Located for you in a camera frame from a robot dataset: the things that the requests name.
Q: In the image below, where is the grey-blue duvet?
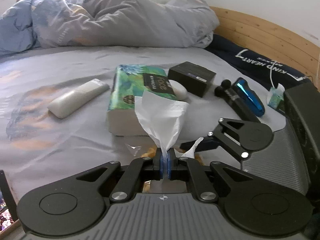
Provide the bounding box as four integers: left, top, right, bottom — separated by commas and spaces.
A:
0, 0, 221, 57

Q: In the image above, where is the white egg-shaped case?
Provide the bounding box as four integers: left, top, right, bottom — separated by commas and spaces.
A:
169, 80, 189, 101

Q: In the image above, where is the white tissue sheet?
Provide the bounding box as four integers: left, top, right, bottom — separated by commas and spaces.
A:
135, 90, 204, 181

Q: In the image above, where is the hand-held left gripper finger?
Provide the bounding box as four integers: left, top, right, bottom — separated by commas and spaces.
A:
62, 149, 167, 202
167, 149, 265, 202

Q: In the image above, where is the white cable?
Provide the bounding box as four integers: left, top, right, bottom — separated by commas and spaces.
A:
268, 59, 279, 88

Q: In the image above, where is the blue electric shaver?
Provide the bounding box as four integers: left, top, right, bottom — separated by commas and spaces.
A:
231, 77, 266, 118

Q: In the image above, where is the navy printed pillow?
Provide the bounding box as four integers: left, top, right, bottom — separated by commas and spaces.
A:
205, 33, 311, 91

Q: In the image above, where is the green tissue pack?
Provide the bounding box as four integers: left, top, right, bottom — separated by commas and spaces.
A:
105, 64, 189, 137

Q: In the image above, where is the black cardboard box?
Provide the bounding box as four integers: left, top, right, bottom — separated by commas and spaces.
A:
167, 61, 217, 98

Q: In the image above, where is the small green tissue packet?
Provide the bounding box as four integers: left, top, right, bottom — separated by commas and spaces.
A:
267, 83, 287, 116

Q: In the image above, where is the wooden headboard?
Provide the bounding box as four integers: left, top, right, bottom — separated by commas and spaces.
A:
209, 6, 320, 81

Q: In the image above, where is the grey printed bed sheet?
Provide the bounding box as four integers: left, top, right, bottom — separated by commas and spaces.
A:
0, 45, 291, 207

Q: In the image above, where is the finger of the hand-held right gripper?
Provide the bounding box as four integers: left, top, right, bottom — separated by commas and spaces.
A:
180, 117, 250, 161

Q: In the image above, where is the black metal bar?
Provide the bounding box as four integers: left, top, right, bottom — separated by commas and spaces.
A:
0, 170, 19, 221

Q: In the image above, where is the clear snack bag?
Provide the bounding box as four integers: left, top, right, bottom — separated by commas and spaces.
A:
124, 142, 208, 193

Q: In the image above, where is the black ball-headed massager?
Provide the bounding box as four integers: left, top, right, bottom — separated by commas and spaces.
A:
214, 79, 262, 123

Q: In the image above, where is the white remote control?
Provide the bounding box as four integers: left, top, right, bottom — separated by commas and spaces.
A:
47, 78, 111, 118

